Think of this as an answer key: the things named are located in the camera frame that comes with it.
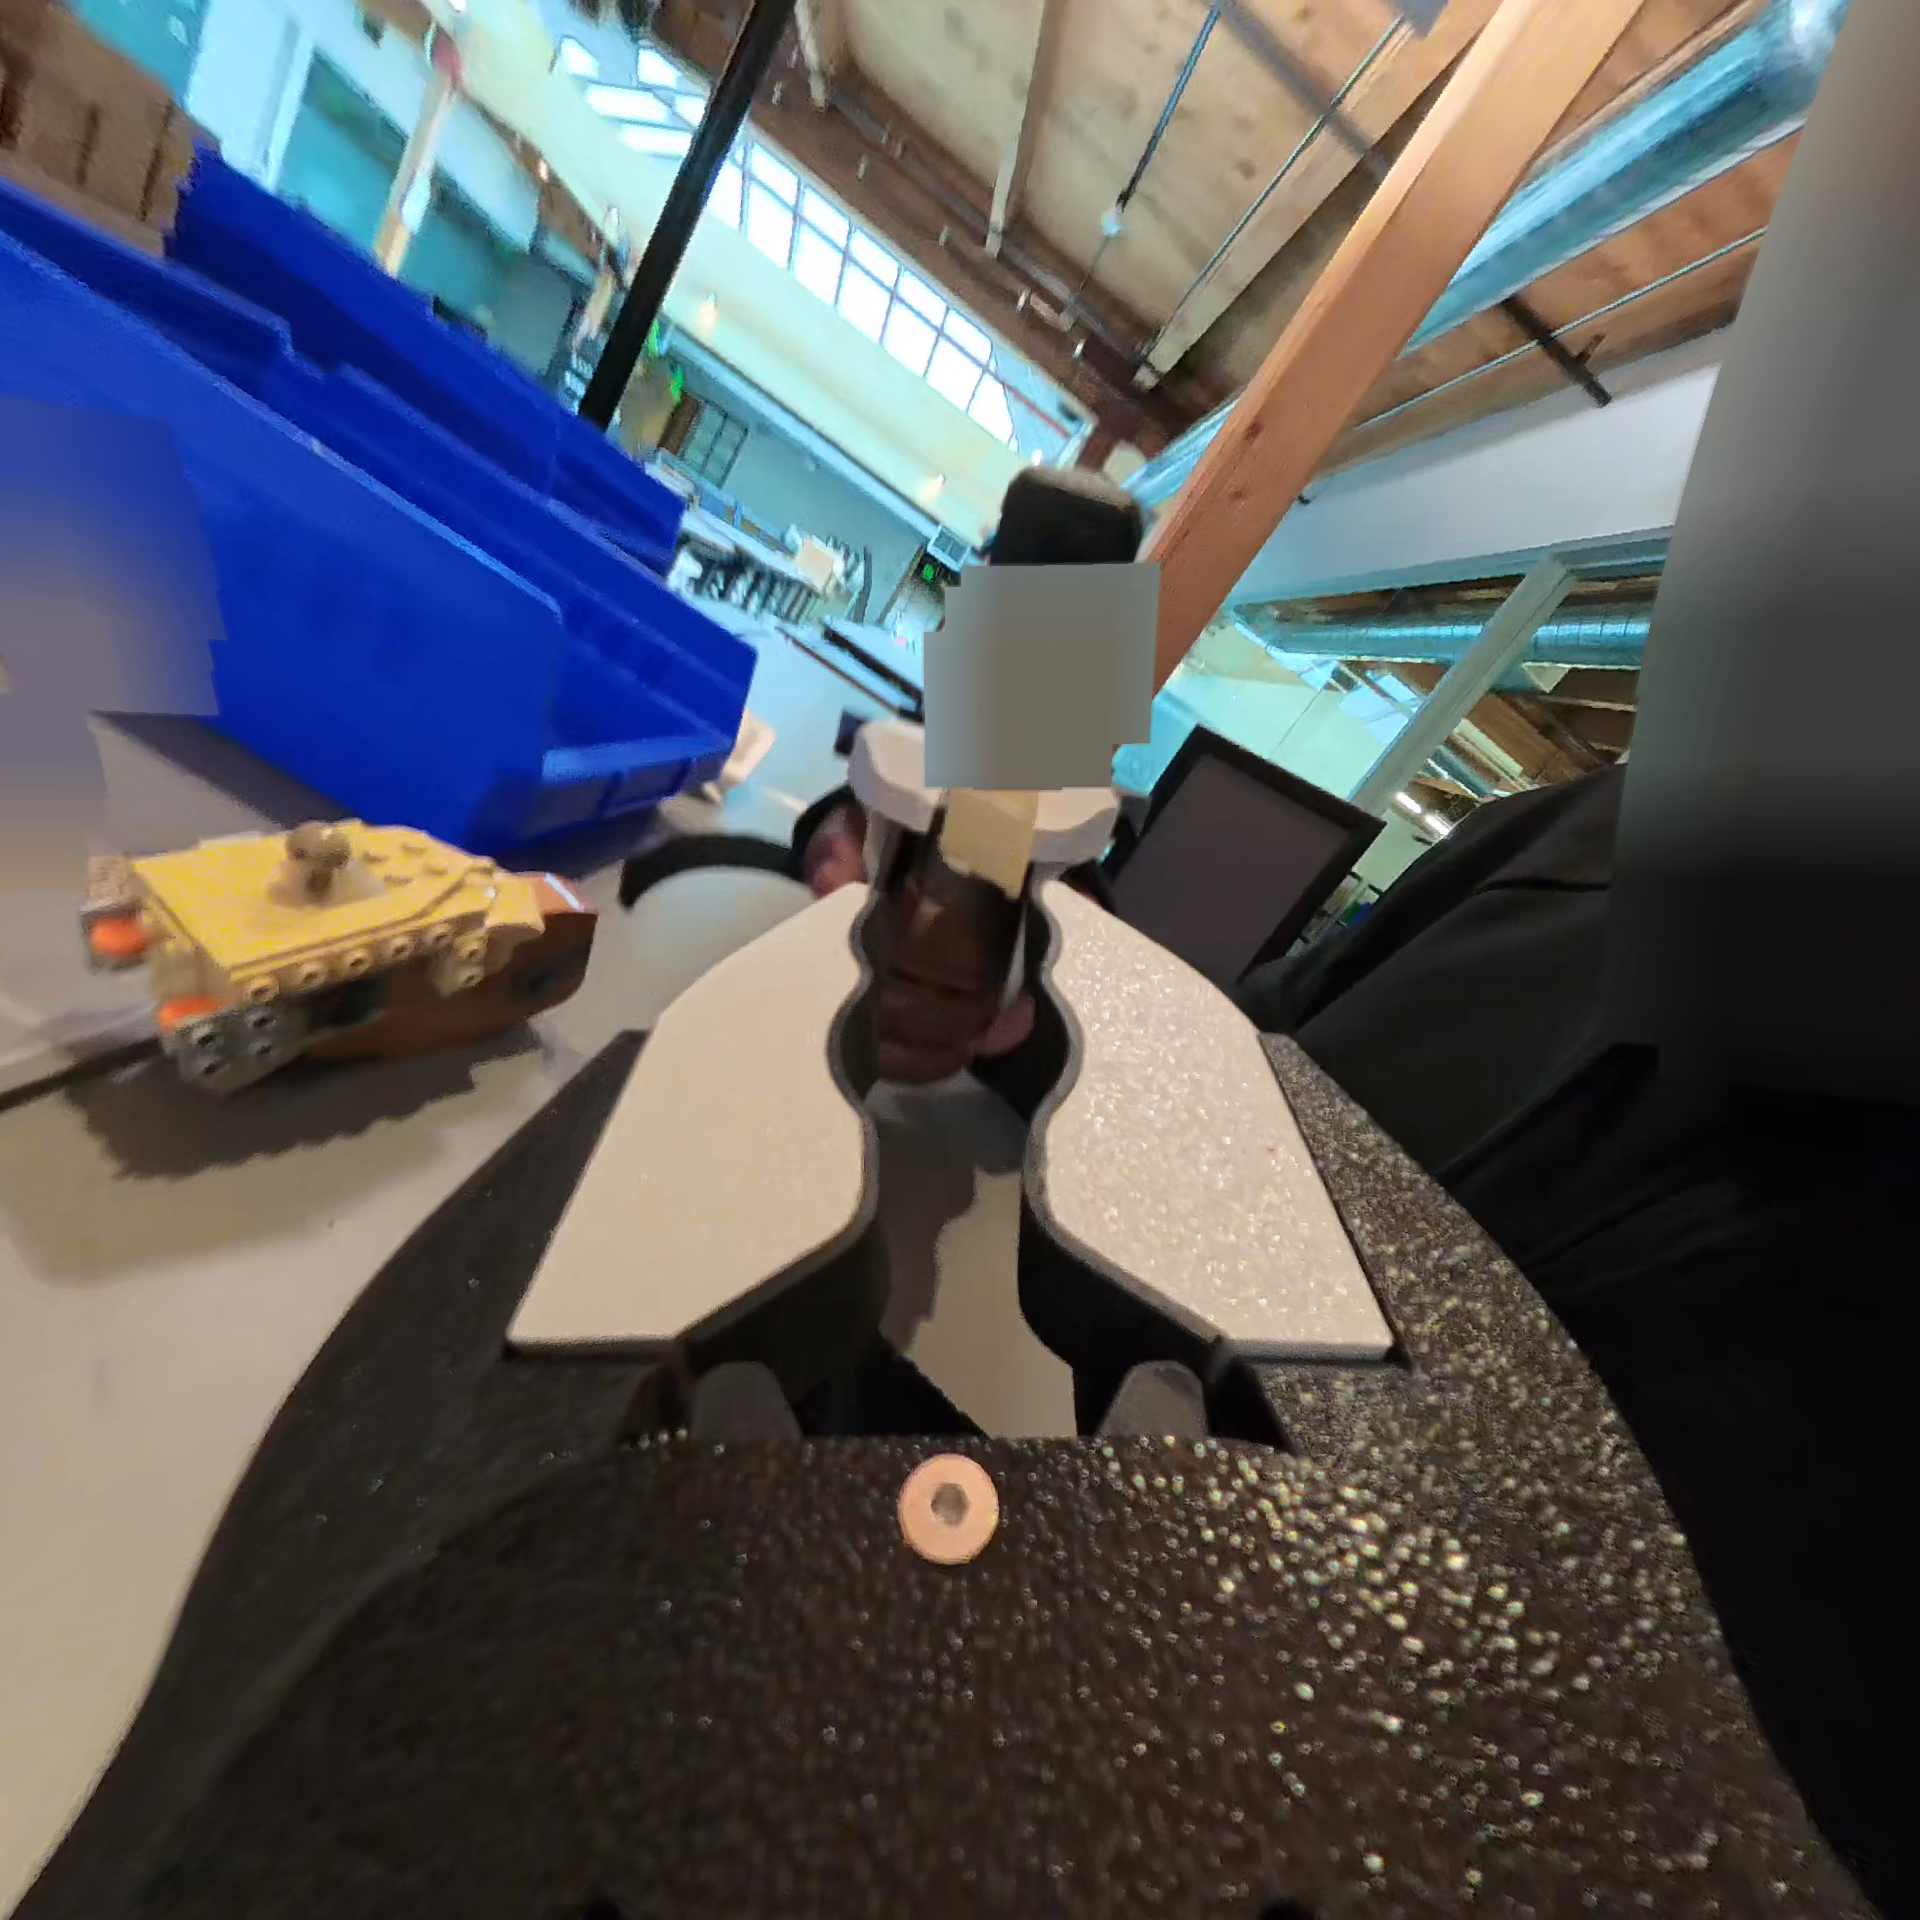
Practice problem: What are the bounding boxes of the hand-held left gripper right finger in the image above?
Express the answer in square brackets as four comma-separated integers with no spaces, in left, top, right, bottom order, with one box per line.
[1023,881,1397,1361]

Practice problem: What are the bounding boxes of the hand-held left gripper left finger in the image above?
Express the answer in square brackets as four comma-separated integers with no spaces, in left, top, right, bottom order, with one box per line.
[508,881,888,1355]

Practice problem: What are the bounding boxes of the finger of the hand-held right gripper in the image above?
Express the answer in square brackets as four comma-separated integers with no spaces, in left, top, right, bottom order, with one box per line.
[1036,780,1125,868]
[847,720,938,841]

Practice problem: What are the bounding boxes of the tan square brick plate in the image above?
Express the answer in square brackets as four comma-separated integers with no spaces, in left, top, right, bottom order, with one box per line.
[941,790,1052,888]

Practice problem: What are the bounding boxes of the person's right forearm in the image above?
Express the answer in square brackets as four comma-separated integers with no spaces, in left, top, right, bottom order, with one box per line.
[1237,900,1502,1080]

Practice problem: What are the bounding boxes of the grey desk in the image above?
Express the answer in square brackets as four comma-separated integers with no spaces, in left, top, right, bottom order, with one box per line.
[0,661,961,1877]

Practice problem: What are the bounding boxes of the person's right hand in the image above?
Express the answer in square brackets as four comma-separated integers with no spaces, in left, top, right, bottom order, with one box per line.
[791,790,1052,1086]

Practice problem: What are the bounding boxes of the black monitor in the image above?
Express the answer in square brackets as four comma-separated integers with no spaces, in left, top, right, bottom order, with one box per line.
[1106,729,1389,995]

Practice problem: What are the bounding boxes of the background work tables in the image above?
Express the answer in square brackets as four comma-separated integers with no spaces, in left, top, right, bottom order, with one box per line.
[666,510,933,632]

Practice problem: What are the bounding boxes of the wooden support beam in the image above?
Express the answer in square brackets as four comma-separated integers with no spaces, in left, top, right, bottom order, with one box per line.
[1140,0,1642,677]

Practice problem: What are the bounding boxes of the tan brown brick ship model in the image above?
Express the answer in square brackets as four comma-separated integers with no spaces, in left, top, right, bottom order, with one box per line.
[82,816,598,1097]

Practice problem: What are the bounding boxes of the large blue plastic bin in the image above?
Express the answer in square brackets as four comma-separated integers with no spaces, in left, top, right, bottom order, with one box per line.
[0,180,759,872]

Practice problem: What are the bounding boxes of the stack of cardboard boxes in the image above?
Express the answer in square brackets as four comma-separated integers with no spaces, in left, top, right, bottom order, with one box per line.
[0,0,197,225]

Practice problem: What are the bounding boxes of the silver ventilation duct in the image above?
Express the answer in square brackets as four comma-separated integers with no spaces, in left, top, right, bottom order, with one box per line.
[1125,0,1847,496]

